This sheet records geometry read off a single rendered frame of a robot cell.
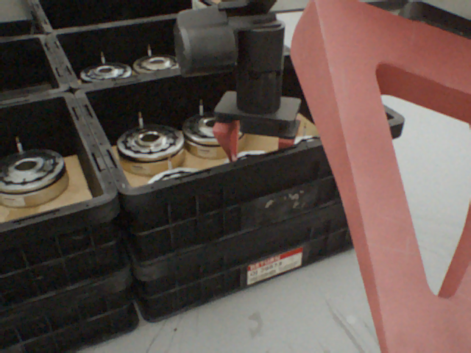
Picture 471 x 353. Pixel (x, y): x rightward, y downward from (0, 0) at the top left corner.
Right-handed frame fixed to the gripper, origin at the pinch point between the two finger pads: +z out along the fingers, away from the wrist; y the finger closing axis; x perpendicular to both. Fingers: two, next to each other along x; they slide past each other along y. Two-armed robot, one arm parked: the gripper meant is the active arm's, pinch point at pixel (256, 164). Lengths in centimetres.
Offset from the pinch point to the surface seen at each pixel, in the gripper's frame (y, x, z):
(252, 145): -3.0, 11.5, 3.9
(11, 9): -233, 239, 53
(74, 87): -30.1, 5.2, -6.2
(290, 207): 5.6, -4.0, 3.5
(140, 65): -31.6, 31.6, 0.2
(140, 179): -17.1, -2.1, 4.0
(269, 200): 3.1, -6.2, 1.1
